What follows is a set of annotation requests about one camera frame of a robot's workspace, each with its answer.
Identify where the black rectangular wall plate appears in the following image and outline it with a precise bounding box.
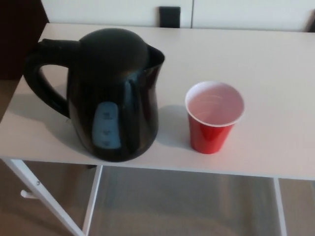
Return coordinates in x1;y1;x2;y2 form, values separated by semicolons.
158;6;182;28

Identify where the grey mesh table panel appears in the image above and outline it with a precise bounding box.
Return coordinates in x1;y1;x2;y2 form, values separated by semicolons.
87;166;283;236

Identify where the white cabinet front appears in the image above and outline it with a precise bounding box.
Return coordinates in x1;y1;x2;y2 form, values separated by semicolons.
43;0;315;32

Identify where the black electric kettle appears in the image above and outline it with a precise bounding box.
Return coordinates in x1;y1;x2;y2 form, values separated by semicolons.
24;28;165;163

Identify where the red plastic cup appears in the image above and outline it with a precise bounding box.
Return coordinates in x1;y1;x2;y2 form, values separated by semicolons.
185;81;246;155

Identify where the dark brown wooden door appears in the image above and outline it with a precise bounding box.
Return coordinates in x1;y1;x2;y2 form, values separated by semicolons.
0;0;47;81

